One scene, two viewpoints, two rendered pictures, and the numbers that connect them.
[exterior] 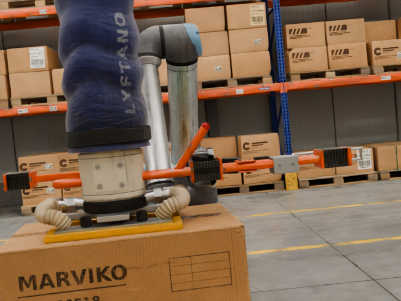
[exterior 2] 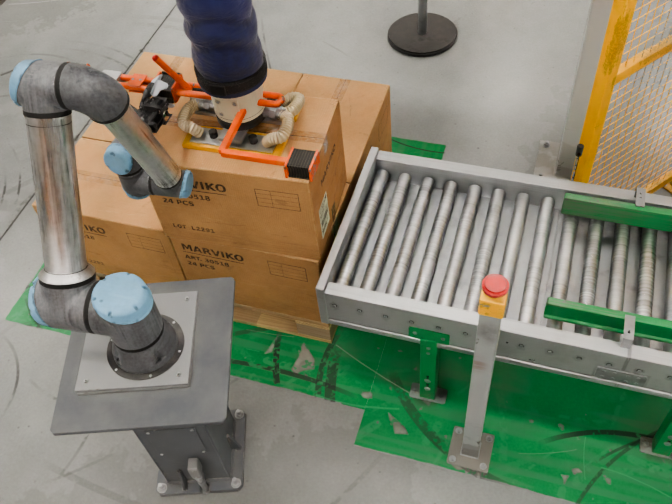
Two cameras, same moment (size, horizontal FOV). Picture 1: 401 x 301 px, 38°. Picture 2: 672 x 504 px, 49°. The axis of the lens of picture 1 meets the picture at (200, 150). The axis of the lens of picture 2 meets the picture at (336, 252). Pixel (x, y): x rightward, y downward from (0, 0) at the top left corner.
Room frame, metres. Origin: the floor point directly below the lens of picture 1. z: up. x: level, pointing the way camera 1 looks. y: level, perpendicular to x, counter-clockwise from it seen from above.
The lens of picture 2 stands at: (3.17, 1.31, 2.62)
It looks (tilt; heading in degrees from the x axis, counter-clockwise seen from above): 51 degrees down; 206
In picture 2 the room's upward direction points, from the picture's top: 7 degrees counter-clockwise
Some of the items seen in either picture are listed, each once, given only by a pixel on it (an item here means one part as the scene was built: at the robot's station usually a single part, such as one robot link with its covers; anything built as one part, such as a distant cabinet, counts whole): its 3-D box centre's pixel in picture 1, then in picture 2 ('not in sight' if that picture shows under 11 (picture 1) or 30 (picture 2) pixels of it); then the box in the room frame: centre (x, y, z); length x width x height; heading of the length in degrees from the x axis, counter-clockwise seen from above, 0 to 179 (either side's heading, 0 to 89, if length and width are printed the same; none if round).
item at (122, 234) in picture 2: not in sight; (228, 176); (1.28, -0.08, 0.34); 1.20 x 1.00 x 0.40; 93
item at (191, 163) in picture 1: (205, 169); (167, 86); (1.56, -0.01, 1.07); 0.10 x 0.08 x 0.06; 4
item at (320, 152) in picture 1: (332, 157); not in sight; (1.58, -0.36, 1.07); 0.08 x 0.07 x 0.05; 94
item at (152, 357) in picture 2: not in sight; (141, 337); (2.34, 0.24, 0.82); 0.19 x 0.19 x 0.10
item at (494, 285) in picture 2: not in sight; (495, 287); (2.02, 1.19, 1.02); 0.07 x 0.07 x 0.04
